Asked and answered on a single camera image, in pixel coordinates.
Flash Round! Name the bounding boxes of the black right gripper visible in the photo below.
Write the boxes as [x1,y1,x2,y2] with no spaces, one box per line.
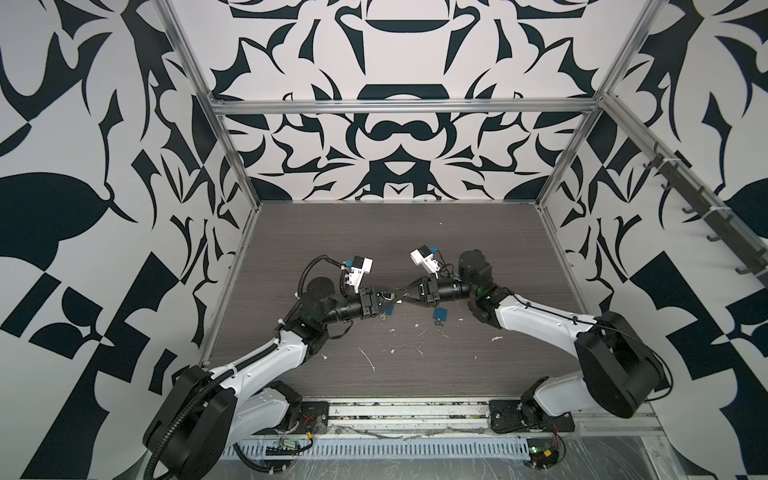
[398,277,480,310]

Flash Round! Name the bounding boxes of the blue padlock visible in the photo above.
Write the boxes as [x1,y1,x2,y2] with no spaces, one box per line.
[379,304,395,321]
[433,307,448,326]

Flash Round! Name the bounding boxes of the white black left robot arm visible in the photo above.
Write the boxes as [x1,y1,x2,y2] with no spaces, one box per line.
[143,255,402,479]

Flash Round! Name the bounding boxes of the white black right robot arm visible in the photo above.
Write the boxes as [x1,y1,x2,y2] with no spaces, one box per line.
[397,247,671,434]

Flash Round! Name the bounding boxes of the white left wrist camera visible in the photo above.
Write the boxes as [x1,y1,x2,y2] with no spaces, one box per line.
[341,256,373,293]

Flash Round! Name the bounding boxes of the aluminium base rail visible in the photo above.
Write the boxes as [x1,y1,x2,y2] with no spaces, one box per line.
[301,397,664,438]

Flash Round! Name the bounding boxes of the white slotted cable duct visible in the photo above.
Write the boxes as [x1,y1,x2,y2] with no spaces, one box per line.
[241,437,531,461]

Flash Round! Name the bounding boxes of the grey wall hook rail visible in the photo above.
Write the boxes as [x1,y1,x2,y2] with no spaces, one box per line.
[644,142,767,288]

